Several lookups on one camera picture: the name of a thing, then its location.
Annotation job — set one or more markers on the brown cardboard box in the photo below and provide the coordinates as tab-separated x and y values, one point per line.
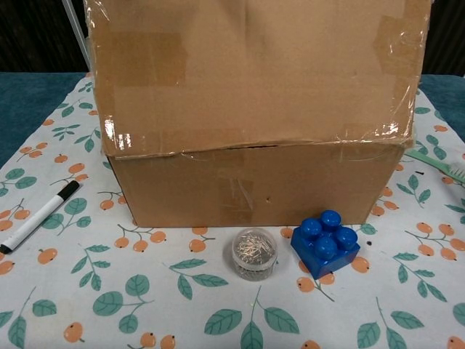
254	91

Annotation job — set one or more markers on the blue building block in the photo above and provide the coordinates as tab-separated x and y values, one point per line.
327	251

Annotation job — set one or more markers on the floral leaf print tablecloth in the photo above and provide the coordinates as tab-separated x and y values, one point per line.
145	309

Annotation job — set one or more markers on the white marker black cap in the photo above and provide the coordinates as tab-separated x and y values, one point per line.
36	220

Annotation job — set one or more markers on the green toothbrush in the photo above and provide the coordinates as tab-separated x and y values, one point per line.
436	165

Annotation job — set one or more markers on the thin white frame post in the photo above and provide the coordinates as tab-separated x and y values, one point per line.
78	40

